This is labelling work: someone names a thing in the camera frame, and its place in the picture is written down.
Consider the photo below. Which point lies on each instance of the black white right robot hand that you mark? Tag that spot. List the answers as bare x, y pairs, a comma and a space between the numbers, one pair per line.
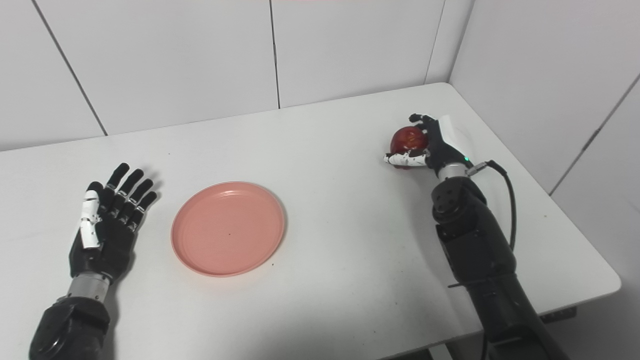
442, 150

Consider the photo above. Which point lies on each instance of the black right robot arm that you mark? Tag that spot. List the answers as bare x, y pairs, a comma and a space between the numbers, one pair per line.
475, 245

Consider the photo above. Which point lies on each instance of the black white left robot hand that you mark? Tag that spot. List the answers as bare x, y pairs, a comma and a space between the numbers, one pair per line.
110, 245

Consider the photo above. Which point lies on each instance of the red apple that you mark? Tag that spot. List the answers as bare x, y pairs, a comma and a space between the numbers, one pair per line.
407, 140

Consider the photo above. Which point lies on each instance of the black table frame bracket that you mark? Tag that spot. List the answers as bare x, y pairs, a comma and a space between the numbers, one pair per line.
557, 315

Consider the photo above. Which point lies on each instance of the pink round plate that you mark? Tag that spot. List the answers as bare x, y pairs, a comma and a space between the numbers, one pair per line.
227, 230

